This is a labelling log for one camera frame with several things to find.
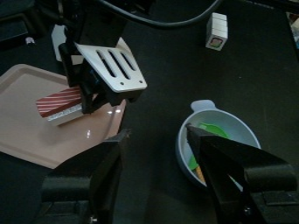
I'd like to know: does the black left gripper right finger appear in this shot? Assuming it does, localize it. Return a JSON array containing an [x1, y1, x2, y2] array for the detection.
[[184, 123, 299, 224]]

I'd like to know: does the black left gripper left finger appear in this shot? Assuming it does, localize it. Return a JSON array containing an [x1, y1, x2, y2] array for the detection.
[[33, 128, 132, 224]]

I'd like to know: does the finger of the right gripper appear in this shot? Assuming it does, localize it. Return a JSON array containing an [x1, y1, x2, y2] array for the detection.
[[79, 62, 143, 115], [57, 42, 86, 88]]

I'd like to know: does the red white box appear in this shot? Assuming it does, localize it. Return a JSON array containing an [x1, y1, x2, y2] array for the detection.
[[35, 87, 86, 127]]

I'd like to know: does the white block holder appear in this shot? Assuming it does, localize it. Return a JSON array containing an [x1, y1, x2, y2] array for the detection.
[[204, 12, 230, 52]]

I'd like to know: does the white flat object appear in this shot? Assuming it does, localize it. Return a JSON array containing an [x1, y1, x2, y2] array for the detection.
[[51, 24, 135, 66]]

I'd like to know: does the orange toy food piece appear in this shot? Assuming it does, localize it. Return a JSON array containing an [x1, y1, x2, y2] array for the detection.
[[194, 164, 207, 184]]

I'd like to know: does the green toy vegetable piece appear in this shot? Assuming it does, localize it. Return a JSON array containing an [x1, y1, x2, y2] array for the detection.
[[187, 122, 231, 172]]

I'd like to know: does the light blue bowl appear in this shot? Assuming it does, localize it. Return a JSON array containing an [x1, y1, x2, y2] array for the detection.
[[174, 99, 262, 193]]

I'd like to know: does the dark box with white tag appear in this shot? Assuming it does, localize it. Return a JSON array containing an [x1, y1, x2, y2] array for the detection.
[[0, 0, 40, 46]]

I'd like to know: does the pink plastic tray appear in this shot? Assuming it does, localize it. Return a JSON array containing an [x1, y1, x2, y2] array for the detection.
[[0, 63, 127, 170]]

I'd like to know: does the colourful object at table edge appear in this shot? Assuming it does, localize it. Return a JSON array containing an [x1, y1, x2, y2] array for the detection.
[[286, 11, 299, 50]]

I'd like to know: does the white slotted camera mount plate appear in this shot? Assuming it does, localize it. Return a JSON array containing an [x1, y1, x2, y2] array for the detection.
[[74, 37, 148, 95]]

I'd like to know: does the black cable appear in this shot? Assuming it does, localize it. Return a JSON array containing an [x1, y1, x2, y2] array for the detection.
[[95, 0, 226, 30]]

